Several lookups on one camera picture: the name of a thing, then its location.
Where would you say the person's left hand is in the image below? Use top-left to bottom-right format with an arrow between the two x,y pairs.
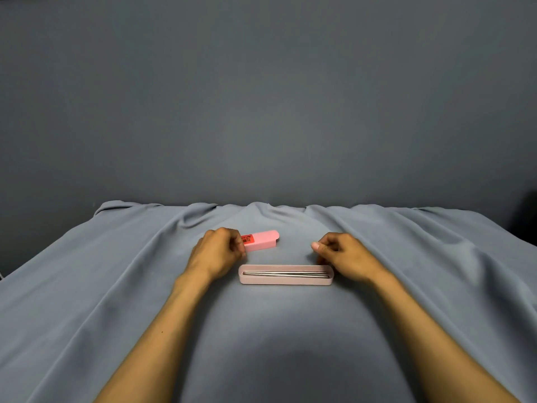
184,227 -> 248,283

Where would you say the grey-blue tablecloth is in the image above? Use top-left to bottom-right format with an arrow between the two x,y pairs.
0,200 -> 537,403

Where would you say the person's right forearm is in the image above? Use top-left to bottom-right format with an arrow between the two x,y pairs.
366,268 -> 522,403

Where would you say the metal chopstick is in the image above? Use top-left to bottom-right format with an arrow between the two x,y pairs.
243,273 -> 330,278
243,270 -> 330,275

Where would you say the pink case lid red label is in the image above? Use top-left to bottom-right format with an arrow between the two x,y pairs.
241,230 -> 281,253

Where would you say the person's right hand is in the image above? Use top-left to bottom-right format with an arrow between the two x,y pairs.
311,232 -> 389,286

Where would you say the person's left forearm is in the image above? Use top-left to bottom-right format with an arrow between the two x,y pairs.
94,270 -> 215,403

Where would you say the pink chopstick case tray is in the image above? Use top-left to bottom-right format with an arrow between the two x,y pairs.
238,264 -> 335,286

